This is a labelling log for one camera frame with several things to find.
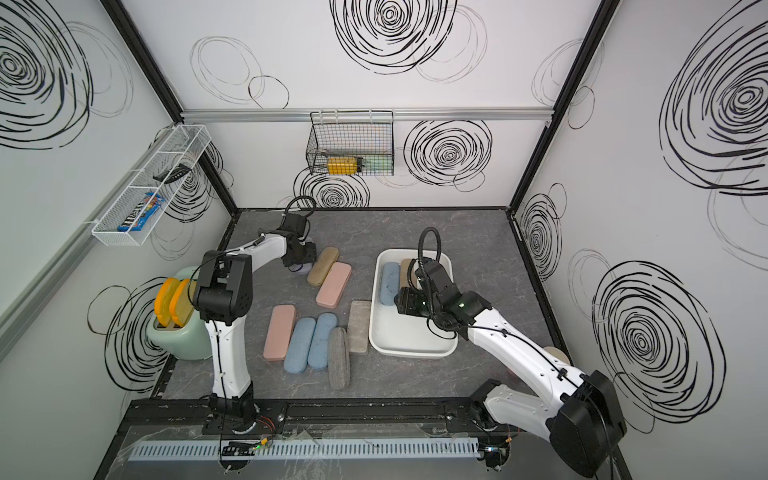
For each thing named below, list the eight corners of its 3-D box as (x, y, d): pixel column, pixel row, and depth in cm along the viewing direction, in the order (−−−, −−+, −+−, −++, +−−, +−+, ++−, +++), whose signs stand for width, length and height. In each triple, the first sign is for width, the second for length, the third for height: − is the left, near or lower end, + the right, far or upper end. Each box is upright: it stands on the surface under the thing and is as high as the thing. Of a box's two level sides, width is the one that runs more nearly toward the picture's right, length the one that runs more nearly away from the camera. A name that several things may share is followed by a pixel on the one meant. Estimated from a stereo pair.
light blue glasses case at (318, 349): (306, 366, 83) (303, 363, 81) (319, 315, 92) (318, 311, 90) (326, 368, 82) (324, 365, 80) (338, 317, 92) (336, 313, 90)
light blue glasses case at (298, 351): (286, 373, 82) (282, 370, 80) (297, 321, 92) (294, 316, 90) (307, 373, 82) (304, 370, 80) (315, 321, 92) (313, 316, 90)
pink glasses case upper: (315, 304, 95) (314, 301, 93) (334, 263, 105) (333, 260, 104) (335, 310, 94) (335, 307, 92) (353, 267, 104) (352, 264, 103)
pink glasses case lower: (263, 360, 85) (259, 357, 82) (276, 308, 95) (274, 304, 93) (287, 360, 85) (284, 357, 82) (298, 308, 95) (296, 304, 93)
